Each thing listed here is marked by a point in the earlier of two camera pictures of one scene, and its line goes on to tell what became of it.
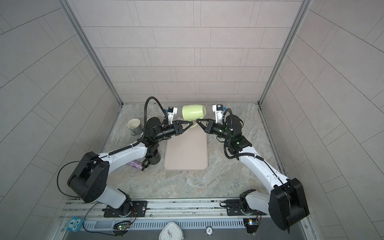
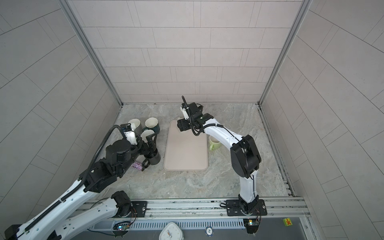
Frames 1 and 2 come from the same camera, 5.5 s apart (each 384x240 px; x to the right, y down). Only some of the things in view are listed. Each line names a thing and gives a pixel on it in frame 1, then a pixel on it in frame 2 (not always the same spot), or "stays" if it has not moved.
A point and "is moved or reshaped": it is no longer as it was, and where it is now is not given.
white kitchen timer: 171,232 stays
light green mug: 192,112 is moved or reshaped
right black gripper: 211,126 -> 183,122
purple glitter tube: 136,164 stays
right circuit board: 251,225 stays
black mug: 152,158 stays
